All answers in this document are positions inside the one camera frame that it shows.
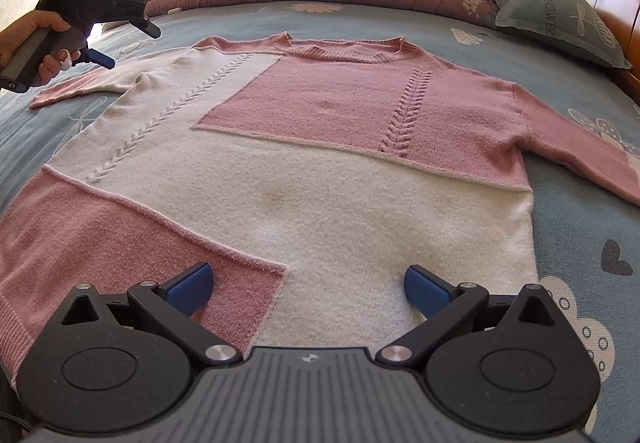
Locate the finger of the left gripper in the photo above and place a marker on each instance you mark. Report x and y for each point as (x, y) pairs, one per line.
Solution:
(88, 55)
(147, 27)

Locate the grey-green flower pillow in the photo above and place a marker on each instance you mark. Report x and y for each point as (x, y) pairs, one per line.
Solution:
(570, 26)

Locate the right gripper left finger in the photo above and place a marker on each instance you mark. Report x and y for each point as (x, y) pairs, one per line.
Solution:
(166, 310)

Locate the blue floral bed sheet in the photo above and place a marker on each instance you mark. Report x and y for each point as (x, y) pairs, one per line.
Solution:
(586, 238)

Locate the pink and cream sweater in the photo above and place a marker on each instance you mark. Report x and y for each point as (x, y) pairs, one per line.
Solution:
(307, 173)

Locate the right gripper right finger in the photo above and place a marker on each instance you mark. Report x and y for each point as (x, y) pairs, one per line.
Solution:
(449, 312)

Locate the person's left hand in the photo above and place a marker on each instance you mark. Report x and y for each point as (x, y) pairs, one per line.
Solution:
(13, 37)

